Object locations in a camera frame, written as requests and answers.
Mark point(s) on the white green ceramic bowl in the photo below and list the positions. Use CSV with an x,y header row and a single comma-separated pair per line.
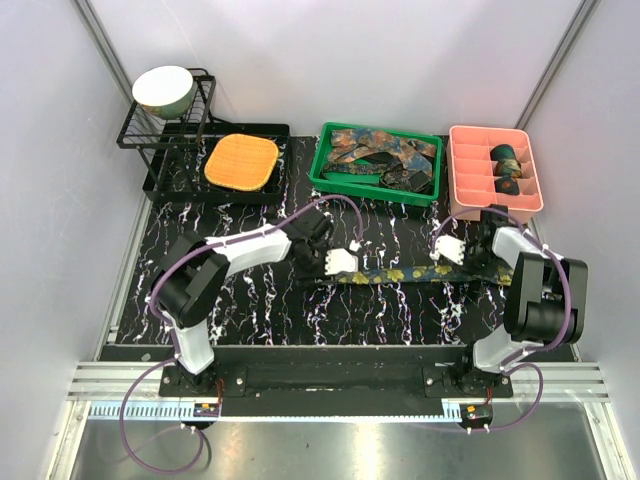
x,y
166,92

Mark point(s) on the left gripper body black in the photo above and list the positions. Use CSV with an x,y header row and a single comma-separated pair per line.
x,y
312,265

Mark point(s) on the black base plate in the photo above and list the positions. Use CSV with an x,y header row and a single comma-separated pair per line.
x,y
395,406

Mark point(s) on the green plastic bin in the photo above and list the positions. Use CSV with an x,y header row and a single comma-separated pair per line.
x,y
371,192

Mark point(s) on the blue yellow floral tie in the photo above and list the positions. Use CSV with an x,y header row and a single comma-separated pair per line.
x,y
498,274

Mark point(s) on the black wire dish rack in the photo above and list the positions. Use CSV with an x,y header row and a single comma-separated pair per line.
x,y
175,151

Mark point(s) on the dark patterned tie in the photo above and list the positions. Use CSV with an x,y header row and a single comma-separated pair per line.
x,y
380,170

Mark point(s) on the pink divided organizer box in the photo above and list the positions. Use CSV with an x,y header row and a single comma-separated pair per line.
x,y
471,172

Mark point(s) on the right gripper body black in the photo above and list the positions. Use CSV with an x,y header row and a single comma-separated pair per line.
x,y
479,263

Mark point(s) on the rolled black orange tie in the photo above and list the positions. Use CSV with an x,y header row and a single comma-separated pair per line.
x,y
506,185

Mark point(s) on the orange teal patterned tie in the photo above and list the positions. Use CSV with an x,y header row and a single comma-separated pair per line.
x,y
351,144

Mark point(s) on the rolled dark green tie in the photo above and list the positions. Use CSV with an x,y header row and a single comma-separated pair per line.
x,y
502,153

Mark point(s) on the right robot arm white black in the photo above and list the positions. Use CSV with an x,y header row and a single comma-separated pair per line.
x,y
545,303

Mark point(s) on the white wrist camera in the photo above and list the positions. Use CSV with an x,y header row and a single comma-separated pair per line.
x,y
342,260
449,248

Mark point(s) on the orange woven square mat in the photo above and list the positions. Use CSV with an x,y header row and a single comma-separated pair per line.
x,y
241,162

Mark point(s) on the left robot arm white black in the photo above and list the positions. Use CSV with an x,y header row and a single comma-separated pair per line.
x,y
192,274

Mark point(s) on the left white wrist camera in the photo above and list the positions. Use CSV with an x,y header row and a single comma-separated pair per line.
x,y
342,260

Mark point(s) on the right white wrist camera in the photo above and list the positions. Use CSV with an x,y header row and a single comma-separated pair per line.
x,y
449,248

